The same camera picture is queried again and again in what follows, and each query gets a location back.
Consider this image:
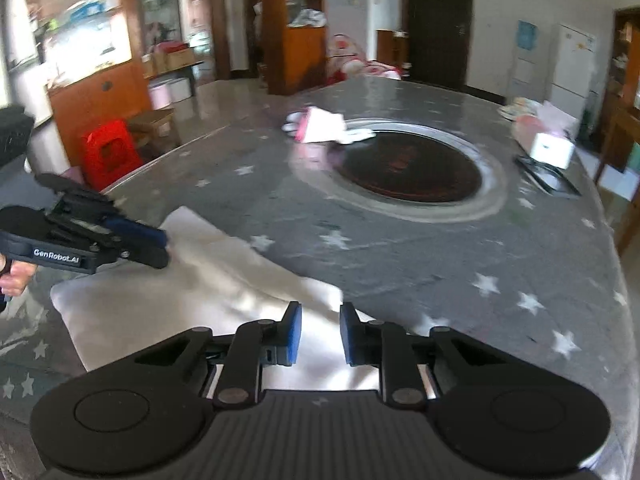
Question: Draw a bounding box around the open cardboard box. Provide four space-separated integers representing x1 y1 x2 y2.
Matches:
142 42 197 79

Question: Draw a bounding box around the pink and white cloth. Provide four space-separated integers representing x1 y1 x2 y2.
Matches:
281 106 377 145

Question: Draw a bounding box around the flat cardboard box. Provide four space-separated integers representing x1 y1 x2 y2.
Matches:
127 108 176 141

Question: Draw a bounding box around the small white box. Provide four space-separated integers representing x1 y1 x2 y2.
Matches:
531 132 576 170

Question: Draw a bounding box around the white plastic bin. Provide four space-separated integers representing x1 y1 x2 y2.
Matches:
148 77 194 111

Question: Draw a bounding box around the white garment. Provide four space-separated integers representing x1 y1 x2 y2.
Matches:
50 206 382 394

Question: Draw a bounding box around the dark wooden door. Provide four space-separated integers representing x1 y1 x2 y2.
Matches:
402 0 476 92

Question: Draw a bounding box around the floral cloth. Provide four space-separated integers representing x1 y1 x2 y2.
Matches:
497 96 546 121

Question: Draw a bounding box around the wooden side table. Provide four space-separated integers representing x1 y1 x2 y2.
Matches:
595 105 640 257

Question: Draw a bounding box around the black basket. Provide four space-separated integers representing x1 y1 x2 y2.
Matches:
0 105 36 166

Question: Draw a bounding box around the wooden glass front cabinet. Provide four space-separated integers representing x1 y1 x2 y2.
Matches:
20 0 154 172

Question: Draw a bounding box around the wooden display cabinet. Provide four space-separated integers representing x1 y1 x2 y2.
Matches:
257 0 329 96

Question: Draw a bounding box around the tall wooden shelf unit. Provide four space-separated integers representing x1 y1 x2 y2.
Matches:
607 7 640 111

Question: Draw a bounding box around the low wooden shoe cabinet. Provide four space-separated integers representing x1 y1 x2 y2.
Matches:
376 29 411 69

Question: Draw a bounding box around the round black cooktop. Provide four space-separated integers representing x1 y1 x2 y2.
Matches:
337 130 484 205

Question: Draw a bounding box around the white water dispenser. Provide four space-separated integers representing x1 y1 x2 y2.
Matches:
507 50 539 104

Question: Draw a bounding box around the red plastic stool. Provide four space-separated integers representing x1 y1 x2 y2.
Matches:
82 119 145 192

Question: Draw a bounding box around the black tray stand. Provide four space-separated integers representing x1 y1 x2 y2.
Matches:
515 155 583 197

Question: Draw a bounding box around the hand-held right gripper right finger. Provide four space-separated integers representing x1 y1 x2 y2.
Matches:
339 301 506 408

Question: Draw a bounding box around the person's left hand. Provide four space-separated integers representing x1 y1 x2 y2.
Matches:
0 254 39 299

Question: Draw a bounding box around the pink cartoon folding seat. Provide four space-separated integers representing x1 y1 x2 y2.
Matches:
325 34 404 86

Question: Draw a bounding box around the white refrigerator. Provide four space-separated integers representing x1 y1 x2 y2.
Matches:
550 22 599 121

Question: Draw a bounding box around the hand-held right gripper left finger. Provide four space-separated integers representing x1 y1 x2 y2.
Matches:
135 301 304 409

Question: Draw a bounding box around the blue water bottle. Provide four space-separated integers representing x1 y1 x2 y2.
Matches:
515 20 539 52

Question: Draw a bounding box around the pink tissue box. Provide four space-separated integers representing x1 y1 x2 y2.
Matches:
511 100 581 154

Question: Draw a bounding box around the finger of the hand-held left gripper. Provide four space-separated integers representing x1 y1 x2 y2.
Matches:
95 244 172 270
34 173 169 250

